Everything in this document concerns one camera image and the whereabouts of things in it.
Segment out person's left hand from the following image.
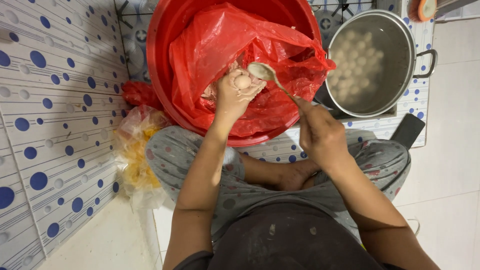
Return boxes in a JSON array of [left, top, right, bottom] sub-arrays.
[[215, 68, 268, 121]]

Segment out person's right hand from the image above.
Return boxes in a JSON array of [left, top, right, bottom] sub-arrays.
[[293, 95, 352, 174]]

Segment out pale meat paste ball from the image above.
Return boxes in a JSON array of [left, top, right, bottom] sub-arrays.
[[234, 75, 252, 90]]

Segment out metal spoon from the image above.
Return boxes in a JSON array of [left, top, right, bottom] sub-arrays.
[[247, 62, 299, 102]]

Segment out pink meat paste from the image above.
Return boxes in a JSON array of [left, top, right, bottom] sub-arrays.
[[201, 60, 241, 103]]

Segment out large red plastic bag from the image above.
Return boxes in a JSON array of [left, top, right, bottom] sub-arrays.
[[169, 3, 337, 138]]

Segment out heap of balls under water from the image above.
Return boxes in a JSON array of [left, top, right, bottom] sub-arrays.
[[328, 30, 385, 104]]

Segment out person's bare foot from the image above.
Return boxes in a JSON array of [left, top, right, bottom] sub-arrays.
[[240, 152, 324, 192]]

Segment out large red plastic basin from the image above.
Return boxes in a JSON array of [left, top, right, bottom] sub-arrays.
[[146, 0, 328, 148]]

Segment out steel pot with water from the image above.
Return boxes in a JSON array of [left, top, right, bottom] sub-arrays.
[[324, 9, 439, 119]]

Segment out person's grey dotted trousers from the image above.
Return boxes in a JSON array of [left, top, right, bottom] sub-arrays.
[[145, 125, 412, 244]]

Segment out black phone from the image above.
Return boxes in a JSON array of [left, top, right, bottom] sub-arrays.
[[390, 112, 427, 151]]

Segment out small crumpled red bag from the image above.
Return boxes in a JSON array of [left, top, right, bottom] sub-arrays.
[[121, 80, 164, 112]]

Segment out person's dark shirt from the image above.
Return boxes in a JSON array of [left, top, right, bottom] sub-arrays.
[[173, 202, 406, 270]]

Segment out clear bag with yellow contents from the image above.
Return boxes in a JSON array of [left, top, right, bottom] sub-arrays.
[[113, 105, 173, 209]]

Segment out orange brush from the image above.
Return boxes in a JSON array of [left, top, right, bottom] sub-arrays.
[[407, 0, 438, 22]]

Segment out white blue dotted mat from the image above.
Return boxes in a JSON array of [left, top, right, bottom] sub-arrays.
[[0, 0, 436, 270]]

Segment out white cord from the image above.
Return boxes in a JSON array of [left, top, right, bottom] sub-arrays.
[[407, 217, 421, 237]]

